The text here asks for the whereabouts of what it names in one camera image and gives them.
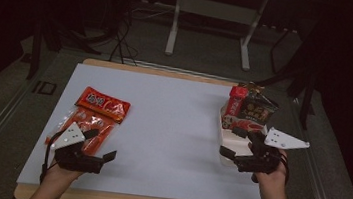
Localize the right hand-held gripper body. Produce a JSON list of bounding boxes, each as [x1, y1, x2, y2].
[[232, 123, 313, 181]]

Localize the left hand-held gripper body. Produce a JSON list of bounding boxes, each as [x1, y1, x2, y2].
[[47, 119, 109, 176]]

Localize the white divided food tray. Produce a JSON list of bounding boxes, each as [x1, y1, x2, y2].
[[212, 103, 265, 172]]

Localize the red and black sauce packet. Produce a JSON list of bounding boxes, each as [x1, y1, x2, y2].
[[219, 83, 282, 136]]

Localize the orange snack packet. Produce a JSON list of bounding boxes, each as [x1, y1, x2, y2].
[[44, 81, 133, 161]]

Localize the person's left hand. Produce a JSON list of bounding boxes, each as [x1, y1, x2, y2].
[[43, 162, 84, 191]]

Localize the person's right hand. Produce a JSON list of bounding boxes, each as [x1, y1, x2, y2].
[[248, 146, 292, 199]]

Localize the black metal stand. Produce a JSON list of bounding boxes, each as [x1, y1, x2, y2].
[[25, 9, 106, 89], [247, 19, 327, 131]]

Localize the white table mat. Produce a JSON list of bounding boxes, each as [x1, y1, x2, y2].
[[16, 57, 286, 199]]

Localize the white metal stand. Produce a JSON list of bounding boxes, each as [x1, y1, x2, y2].
[[163, 0, 270, 74]]

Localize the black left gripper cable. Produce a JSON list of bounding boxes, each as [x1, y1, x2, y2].
[[39, 129, 62, 185]]

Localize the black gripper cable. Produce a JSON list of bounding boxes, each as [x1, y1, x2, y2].
[[39, 129, 62, 185], [277, 154, 294, 187]]

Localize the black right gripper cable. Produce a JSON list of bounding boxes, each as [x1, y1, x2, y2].
[[277, 154, 294, 187]]

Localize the black rectangular floor bracket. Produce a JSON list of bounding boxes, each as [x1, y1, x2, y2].
[[31, 79, 58, 97]]

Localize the black floor cables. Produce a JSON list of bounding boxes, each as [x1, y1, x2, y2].
[[107, 3, 147, 66]]

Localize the white floor cable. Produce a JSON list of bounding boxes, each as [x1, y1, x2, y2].
[[129, 3, 177, 25]]

